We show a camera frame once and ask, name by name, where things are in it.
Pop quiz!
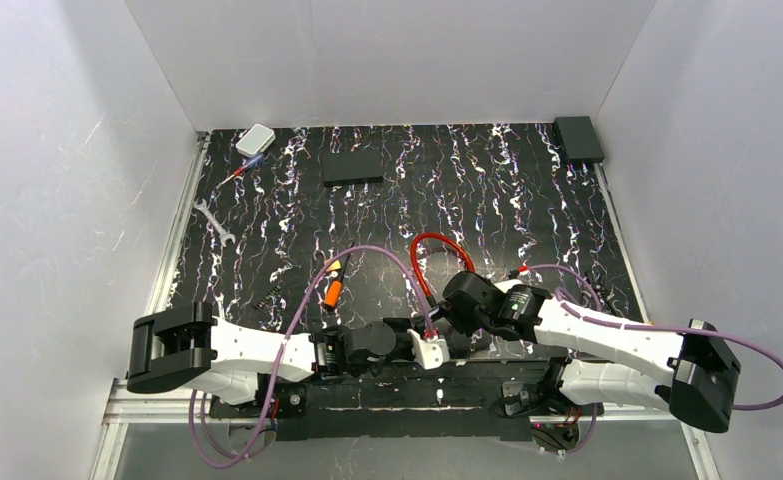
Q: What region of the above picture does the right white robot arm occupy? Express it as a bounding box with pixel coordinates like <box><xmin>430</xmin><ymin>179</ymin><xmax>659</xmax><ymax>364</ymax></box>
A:
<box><xmin>438</xmin><ymin>272</ymin><xmax>741</xmax><ymax>433</ymax></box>

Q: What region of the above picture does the brass padlock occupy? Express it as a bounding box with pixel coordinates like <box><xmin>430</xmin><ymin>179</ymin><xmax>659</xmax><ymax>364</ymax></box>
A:
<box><xmin>325</xmin><ymin>260</ymin><xmax>342</xmax><ymax>274</ymax></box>

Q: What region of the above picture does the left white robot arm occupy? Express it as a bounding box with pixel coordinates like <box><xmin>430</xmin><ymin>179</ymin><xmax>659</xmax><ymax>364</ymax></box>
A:
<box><xmin>127</xmin><ymin>302</ymin><xmax>449</xmax><ymax>405</ymax></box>

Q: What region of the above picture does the small red blue screwdriver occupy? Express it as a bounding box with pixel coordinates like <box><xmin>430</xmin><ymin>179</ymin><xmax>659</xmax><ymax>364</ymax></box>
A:
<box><xmin>217</xmin><ymin>153</ymin><xmax>265</xmax><ymax>188</ymax></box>

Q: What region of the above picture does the white rectangular box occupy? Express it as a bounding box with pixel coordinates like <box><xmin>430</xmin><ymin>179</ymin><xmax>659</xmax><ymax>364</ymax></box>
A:
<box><xmin>235</xmin><ymin>124</ymin><xmax>276</xmax><ymax>157</ymax></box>

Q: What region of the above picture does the small silver wrench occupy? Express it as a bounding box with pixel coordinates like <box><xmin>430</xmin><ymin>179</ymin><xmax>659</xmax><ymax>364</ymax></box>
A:
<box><xmin>216</xmin><ymin>299</ymin><xmax>226</xmax><ymax>321</ymax></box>

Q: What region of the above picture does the black base frame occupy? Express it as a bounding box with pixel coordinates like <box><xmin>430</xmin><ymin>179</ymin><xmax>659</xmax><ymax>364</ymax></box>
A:
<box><xmin>102</xmin><ymin>357</ymin><xmax>704</xmax><ymax>444</ymax></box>

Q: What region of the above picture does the red cable lock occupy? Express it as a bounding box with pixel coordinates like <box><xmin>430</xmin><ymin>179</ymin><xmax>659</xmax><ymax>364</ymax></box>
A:
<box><xmin>409</xmin><ymin>231</ymin><xmax>477</xmax><ymax>313</ymax></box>

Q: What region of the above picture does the black flat box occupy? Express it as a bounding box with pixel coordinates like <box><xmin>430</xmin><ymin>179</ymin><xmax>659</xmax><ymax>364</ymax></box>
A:
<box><xmin>321</xmin><ymin>150</ymin><xmax>384</xmax><ymax>187</ymax></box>

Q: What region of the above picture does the black corner box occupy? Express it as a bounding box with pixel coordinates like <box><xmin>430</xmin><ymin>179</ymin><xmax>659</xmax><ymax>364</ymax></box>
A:
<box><xmin>553</xmin><ymin>116</ymin><xmax>606</xmax><ymax>165</ymax></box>

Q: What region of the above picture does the orange handled screwdriver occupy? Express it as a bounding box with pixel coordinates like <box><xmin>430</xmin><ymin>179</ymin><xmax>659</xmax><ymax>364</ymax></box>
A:
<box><xmin>321</xmin><ymin>253</ymin><xmax>352</xmax><ymax>311</ymax></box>

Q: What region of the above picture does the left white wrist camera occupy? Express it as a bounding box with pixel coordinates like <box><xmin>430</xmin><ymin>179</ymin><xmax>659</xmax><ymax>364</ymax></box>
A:
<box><xmin>407</xmin><ymin>329</ymin><xmax>451</xmax><ymax>370</ymax></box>

